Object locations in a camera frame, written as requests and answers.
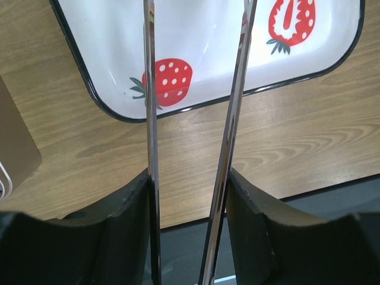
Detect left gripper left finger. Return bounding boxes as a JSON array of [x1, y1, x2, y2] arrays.
[[1, 170, 149, 284]]

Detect metal tongs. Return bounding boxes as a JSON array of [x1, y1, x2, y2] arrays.
[[143, 1, 257, 284]]

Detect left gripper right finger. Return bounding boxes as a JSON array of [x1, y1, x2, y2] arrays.
[[226, 170, 379, 284]]

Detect white strawberry tray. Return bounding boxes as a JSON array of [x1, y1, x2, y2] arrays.
[[51, 1, 365, 123]]

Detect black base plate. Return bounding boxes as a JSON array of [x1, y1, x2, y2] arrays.
[[161, 170, 379, 284]]

